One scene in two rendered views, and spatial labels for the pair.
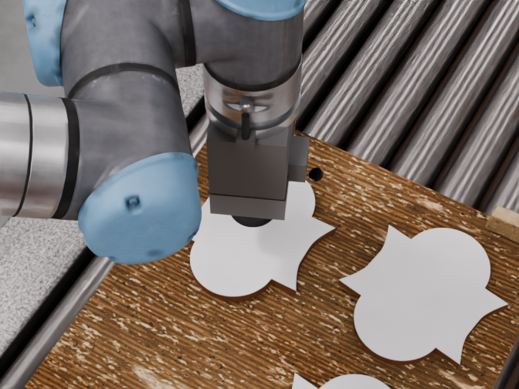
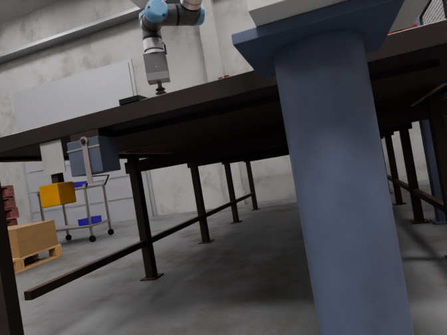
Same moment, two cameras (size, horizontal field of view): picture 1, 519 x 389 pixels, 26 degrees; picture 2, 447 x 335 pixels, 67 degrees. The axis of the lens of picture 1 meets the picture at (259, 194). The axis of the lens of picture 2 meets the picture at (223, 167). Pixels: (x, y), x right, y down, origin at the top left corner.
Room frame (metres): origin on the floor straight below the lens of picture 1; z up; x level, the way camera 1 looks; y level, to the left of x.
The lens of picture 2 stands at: (0.61, 1.33, 0.64)
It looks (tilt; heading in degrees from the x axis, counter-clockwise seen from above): 1 degrees up; 260
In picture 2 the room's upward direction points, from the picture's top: 9 degrees counter-clockwise
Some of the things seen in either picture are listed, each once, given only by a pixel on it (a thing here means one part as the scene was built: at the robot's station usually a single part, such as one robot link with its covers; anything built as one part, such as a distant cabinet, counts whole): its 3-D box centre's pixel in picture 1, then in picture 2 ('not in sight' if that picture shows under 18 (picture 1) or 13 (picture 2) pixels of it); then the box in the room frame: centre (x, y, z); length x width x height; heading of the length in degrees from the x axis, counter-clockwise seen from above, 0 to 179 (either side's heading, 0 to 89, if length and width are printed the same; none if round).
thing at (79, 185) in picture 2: not in sight; (78, 210); (1.86, -3.91, 0.45); 0.95 x 0.55 x 0.89; 160
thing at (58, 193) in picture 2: not in sight; (54, 173); (0.99, -0.01, 0.74); 0.09 x 0.08 x 0.24; 150
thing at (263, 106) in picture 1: (251, 76); (153, 46); (0.56, 0.01, 1.17); 0.08 x 0.08 x 0.05
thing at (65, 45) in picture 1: (112, 41); (159, 14); (0.52, 0.10, 1.24); 0.11 x 0.11 x 0.08; 11
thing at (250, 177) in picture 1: (266, 140); (157, 67); (0.56, -0.01, 1.09); 0.10 x 0.09 x 0.16; 84
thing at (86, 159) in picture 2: not in sight; (93, 157); (0.83, 0.07, 0.77); 0.14 x 0.11 x 0.18; 150
